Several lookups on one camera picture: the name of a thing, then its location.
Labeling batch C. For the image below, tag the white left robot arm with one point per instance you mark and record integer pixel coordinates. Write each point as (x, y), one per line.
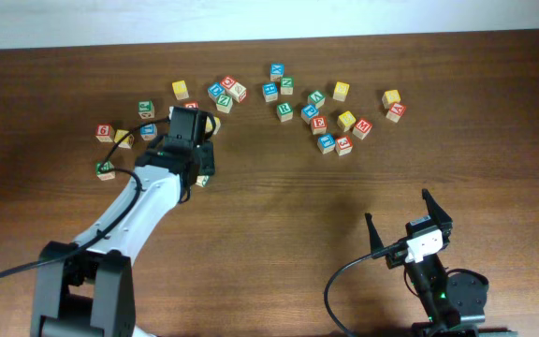
(85, 287)

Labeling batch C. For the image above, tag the blue H block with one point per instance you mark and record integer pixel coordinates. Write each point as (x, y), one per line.
(270, 92)

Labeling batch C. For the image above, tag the blue T block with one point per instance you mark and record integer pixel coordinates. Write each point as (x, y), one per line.
(326, 143)

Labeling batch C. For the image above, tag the yellow block far right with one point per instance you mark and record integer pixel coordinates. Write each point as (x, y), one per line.
(390, 97)

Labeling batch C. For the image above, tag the green b block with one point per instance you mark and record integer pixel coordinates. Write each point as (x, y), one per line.
(104, 171)
(202, 180)

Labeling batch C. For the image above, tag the blue D block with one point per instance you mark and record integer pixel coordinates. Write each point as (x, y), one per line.
(215, 90)

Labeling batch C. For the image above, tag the yellow block upper right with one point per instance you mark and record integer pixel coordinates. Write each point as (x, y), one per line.
(341, 90)

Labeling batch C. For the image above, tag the red 3 block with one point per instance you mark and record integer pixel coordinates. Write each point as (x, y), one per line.
(344, 145)

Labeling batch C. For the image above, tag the yellow block near M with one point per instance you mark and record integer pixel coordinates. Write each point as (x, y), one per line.
(346, 121)

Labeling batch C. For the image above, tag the tilted red-edged block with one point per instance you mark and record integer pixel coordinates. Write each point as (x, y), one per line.
(238, 92)

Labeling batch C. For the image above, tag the blue I block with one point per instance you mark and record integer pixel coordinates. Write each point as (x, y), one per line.
(148, 132)

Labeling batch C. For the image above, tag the blue P block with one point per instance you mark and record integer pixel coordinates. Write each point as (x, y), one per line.
(308, 112)

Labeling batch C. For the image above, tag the black round arm base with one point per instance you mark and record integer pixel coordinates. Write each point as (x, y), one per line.
(467, 292)

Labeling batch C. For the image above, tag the red U block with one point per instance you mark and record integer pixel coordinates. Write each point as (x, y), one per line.
(191, 105)

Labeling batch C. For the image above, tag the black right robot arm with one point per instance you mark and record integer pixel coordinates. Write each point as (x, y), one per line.
(429, 280)

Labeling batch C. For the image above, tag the red M block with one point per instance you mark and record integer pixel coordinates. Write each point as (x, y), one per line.
(362, 128)

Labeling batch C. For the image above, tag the yellow block centre left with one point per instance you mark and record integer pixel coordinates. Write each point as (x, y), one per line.
(213, 125)

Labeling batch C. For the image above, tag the red 6 block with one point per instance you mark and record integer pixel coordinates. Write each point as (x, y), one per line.
(105, 133)

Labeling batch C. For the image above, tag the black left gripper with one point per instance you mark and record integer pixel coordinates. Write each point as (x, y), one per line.
(208, 167)

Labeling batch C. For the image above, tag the yellow block far left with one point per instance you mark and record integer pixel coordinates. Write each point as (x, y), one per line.
(124, 138)

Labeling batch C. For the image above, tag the red A block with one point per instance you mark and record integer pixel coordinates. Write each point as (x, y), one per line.
(395, 112)

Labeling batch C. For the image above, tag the green R block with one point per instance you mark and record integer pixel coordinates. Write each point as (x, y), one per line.
(284, 112)

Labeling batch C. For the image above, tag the yellow block upper left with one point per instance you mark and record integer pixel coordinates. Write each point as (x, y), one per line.
(180, 90)

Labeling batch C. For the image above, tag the red E block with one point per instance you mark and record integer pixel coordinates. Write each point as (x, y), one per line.
(318, 125)

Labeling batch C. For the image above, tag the green Z block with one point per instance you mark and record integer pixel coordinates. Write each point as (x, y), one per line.
(224, 103)

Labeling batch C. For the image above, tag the green J block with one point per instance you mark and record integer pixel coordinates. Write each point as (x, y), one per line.
(146, 109)

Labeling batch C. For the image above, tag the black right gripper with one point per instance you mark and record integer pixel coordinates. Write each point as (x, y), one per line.
(444, 222)

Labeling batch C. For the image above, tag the blue X block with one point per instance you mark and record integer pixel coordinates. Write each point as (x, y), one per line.
(276, 72)

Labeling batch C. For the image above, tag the green V block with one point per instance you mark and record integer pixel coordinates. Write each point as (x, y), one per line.
(316, 98)

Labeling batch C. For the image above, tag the red C block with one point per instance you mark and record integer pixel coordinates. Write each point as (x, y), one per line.
(227, 83)

